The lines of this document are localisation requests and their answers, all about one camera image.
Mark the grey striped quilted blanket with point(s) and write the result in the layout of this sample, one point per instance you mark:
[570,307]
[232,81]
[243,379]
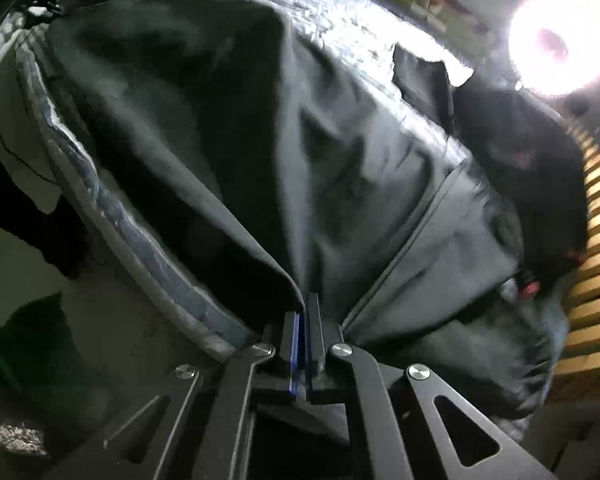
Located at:
[340,25]

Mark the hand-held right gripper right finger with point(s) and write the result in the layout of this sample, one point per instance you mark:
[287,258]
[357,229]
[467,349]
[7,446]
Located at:
[316,345]

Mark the pale grey bed sheet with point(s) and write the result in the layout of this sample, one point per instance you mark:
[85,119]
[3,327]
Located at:
[15,130]

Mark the dark green pants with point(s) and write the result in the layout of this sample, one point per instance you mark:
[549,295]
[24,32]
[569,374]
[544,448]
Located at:
[240,160]

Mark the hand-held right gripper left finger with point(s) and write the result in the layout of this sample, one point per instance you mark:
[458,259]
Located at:
[295,355]

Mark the pile of black clothes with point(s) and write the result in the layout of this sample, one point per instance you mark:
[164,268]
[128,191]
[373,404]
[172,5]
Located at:
[525,185]

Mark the pale blue-grey garment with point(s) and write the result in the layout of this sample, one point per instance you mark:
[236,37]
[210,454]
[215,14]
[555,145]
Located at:
[555,320]

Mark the black cloth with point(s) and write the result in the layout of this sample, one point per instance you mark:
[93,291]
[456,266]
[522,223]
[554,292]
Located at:
[422,85]

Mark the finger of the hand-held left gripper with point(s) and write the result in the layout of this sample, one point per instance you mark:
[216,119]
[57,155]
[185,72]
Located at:
[46,1]

